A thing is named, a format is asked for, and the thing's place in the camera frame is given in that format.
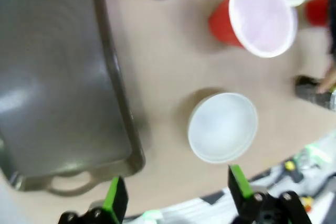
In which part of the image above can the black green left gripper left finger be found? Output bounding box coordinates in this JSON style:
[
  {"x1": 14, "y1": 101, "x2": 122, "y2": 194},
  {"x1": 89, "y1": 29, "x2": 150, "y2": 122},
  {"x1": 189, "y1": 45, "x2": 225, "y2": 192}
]
[{"x1": 58, "y1": 176, "x2": 129, "y2": 224}]

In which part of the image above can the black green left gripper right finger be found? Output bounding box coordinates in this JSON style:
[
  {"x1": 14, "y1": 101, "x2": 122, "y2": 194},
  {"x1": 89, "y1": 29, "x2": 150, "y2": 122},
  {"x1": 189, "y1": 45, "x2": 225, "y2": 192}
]
[{"x1": 227, "y1": 165, "x2": 311, "y2": 224}]

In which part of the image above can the person's dark sleeved forearm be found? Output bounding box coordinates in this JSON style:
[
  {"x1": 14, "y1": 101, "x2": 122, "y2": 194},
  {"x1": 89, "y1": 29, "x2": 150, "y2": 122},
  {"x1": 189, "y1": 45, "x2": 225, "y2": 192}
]
[{"x1": 317, "y1": 0, "x2": 336, "y2": 56}]

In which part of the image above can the person's hand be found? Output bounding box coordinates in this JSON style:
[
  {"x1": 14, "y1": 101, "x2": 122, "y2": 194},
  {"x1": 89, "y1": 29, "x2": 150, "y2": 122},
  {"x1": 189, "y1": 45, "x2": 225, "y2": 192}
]
[{"x1": 316, "y1": 62, "x2": 336, "y2": 94}]

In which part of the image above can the black yellow tool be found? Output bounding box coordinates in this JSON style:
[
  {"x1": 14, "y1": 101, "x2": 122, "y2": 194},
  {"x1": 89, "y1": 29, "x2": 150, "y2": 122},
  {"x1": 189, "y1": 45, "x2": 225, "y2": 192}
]
[{"x1": 284, "y1": 160, "x2": 305, "y2": 183}]

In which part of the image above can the dark grey tray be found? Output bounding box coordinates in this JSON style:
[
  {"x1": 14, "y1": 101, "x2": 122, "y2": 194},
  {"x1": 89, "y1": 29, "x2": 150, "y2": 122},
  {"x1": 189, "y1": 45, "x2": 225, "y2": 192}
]
[{"x1": 295, "y1": 75, "x2": 336, "y2": 109}]

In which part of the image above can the red plastic cup white inside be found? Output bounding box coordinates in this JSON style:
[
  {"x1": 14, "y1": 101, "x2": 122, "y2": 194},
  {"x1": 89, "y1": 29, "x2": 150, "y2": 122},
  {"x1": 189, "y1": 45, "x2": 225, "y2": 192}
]
[
  {"x1": 304, "y1": 0, "x2": 330, "y2": 27},
  {"x1": 208, "y1": 0, "x2": 299, "y2": 59}
]

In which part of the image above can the grey plastic tray with handles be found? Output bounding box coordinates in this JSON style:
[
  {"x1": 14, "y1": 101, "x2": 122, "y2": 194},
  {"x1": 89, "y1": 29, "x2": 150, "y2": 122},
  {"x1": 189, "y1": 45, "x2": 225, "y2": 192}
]
[{"x1": 0, "y1": 0, "x2": 146, "y2": 197}]

